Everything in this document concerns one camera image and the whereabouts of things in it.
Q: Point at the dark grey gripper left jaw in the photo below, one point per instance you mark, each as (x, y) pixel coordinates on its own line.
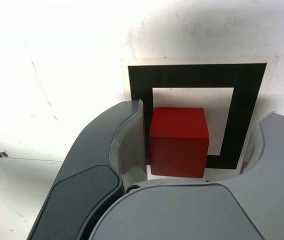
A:
(89, 162)

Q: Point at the black tape square outline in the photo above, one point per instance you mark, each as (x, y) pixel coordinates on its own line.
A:
(194, 75)

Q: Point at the red cube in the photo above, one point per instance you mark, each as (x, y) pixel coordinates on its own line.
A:
(179, 140)

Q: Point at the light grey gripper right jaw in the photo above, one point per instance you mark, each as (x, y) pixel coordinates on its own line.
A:
(194, 212)

